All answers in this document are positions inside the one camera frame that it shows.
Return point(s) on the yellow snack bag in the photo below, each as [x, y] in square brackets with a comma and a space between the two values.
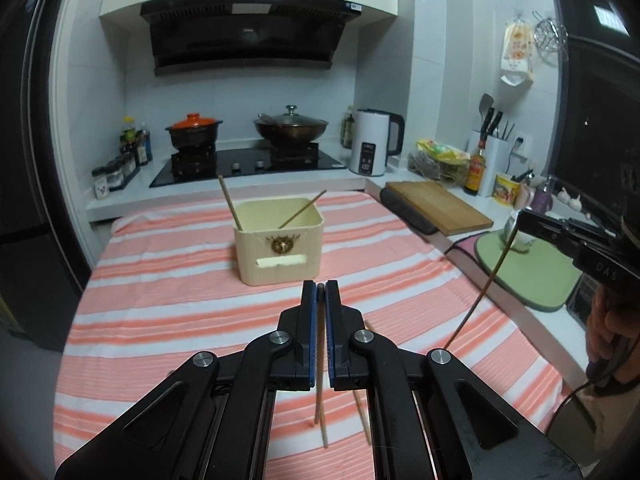
[443, 152]

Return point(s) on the condiment bottles group corner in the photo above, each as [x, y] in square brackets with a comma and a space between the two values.
[136, 141]

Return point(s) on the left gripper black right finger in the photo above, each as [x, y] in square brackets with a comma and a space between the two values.
[347, 369]

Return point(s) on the black refrigerator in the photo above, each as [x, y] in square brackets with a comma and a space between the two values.
[43, 268]

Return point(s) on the black wok with glass lid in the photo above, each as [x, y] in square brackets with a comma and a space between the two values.
[289, 127]

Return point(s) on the green mat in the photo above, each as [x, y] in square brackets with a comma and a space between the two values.
[541, 278]

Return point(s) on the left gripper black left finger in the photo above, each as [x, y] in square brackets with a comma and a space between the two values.
[296, 363]

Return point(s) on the black pot with orange lid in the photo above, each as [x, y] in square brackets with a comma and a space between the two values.
[194, 131]

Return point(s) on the wooden cutting board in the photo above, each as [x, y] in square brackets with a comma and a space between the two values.
[446, 212]

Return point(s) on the white electric kettle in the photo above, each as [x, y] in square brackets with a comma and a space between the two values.
[377, 136]

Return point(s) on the hanging metal steamer rack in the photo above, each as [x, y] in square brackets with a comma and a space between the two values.
[550, 36]

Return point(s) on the brown sauce bottle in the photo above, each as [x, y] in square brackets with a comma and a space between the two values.
[476, 168]

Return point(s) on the white teapot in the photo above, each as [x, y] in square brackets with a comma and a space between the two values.
[519, 241]

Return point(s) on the person's right hand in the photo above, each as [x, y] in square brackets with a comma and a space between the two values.
[612, 315]

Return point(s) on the hanging paper bag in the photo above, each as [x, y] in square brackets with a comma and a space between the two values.
[516, 62]

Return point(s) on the oil bottle behind kettle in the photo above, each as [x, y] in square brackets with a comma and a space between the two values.
[347, 126]

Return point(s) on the cream utensil holder box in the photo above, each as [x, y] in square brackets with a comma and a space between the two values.
[269, 256]

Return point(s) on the black gas stove top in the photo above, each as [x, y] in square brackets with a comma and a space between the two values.
[242, 162]

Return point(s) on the purple bottle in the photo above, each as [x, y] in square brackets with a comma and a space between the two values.
[543, 200]

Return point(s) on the black range hood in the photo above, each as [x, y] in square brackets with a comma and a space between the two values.
[188, 35]

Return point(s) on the white knife block holder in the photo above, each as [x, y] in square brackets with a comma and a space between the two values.
[497, 154]

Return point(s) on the yellow instant noodle cup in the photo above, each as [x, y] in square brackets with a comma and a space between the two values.
[505, 190]

